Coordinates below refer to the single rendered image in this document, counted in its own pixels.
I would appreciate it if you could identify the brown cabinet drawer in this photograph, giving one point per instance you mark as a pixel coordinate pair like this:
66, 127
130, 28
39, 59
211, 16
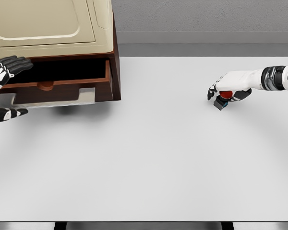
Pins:
57, 88

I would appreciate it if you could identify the brown cabinet with cream top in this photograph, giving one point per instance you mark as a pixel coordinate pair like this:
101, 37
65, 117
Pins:
62, 31

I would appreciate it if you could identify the red button switch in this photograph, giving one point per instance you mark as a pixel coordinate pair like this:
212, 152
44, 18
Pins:
222, 98

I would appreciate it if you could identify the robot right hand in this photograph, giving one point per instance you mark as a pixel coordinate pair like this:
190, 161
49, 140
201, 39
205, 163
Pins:
230, 81

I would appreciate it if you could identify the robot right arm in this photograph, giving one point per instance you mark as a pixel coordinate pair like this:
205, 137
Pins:
273, 77

